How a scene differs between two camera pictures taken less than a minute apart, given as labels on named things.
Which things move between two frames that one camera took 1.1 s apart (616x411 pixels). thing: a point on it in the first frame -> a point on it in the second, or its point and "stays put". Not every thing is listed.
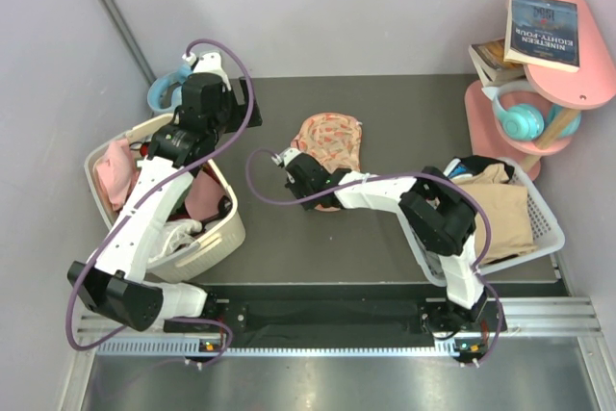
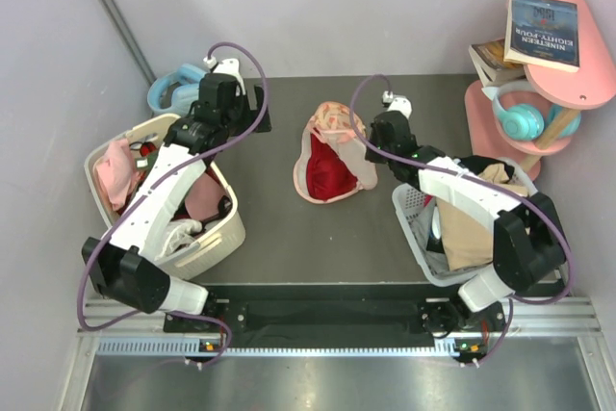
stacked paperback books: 490,64 stays put
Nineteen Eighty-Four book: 542,32 stays put
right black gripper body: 298,192 -> 374,156
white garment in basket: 173,234 stays put
